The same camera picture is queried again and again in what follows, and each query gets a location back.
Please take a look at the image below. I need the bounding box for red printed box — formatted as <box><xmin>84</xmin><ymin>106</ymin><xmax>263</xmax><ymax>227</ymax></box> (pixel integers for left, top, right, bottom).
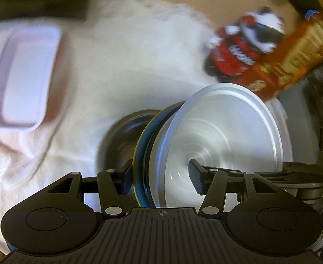
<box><xmin>233</xmin><ymin>19</ymin><xmax>323</xmax><ymax>101</ymax></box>

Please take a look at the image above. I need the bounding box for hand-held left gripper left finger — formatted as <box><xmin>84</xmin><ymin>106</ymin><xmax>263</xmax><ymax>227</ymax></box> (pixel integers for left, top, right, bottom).
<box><xmin>46</xmin><ymin>159</ymin><xmax>133</xmax><ymax>216</ymax></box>

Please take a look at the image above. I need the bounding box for blue bowl with black rim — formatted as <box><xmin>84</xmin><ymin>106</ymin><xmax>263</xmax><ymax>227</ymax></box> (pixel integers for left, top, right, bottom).
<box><xmin>137</xmin><ymin>103</ymin><xmax>178</xmax><ymax>208</ymax></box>

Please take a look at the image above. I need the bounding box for stainless steel bowl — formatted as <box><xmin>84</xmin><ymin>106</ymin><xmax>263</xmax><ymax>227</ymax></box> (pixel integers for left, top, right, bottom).
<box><xmin>102</xmin><ymin>108</ymin><xmax>162</xmax><ymax>172</ymax></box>

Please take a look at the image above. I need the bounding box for red and black toy figure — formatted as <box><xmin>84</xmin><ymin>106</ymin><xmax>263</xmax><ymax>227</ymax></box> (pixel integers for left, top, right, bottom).
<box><xmin>204</xmin><ymin>6</ymin><xmax>286</xmax><ymax>83</ymax></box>

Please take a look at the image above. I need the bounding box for red and white rectangular dish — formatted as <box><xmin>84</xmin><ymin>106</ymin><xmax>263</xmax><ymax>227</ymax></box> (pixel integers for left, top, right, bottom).
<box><xmin>0</xmin><ymin>25</ymin><xmax>62</xmax><ymax>129</ymax></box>

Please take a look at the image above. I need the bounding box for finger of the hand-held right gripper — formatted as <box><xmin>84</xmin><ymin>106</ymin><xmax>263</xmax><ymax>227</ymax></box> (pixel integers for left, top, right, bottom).
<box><xmin>200</xmin><ymin>163</ymin><xmax>323</xmax><ymax>191</ymax></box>

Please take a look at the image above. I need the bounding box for white textured cloth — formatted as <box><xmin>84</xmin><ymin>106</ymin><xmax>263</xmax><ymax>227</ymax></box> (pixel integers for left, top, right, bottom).
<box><xmin>0</xmin><ymin>0</ymin><xmax>292</xmax><ymax>255</ymax></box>

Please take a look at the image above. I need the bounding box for white plastic bowl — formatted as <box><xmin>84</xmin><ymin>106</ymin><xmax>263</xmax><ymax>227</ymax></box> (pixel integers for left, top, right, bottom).
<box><xmin>156</xmin><ymin>84</ymin><xmax>294</xmax><ymax>208</ymax></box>

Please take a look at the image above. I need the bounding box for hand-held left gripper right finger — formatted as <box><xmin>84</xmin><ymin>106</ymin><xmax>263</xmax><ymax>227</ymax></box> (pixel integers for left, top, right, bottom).
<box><xmin>188</xmin><ymin>159</ymin><xmax>278</xmax><ymax>216</ymax></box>

